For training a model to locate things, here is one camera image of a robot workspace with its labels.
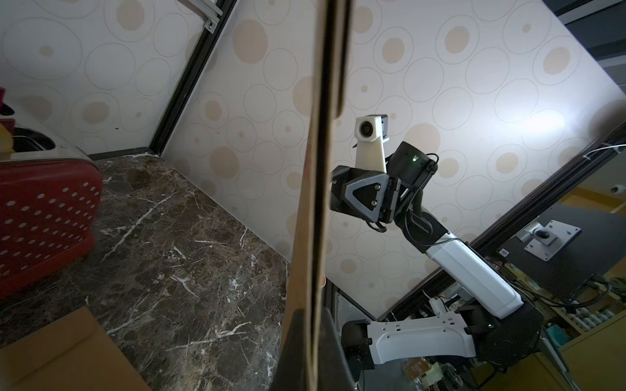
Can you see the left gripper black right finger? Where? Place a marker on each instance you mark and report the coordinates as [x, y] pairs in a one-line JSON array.
[[334, 373]]

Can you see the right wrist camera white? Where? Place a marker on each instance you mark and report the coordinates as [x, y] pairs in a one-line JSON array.
[[371, 134]]

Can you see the red toaster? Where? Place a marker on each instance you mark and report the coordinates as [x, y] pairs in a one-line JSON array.
[[50, 194]]

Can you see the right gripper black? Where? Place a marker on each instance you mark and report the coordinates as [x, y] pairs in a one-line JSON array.
[[369, 195]]

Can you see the brown file envelope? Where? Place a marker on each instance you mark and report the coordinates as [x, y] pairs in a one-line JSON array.
[[306, 275], [71, 353]]

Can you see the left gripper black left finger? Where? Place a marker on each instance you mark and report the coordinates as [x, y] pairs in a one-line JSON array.
[[290, 372]]

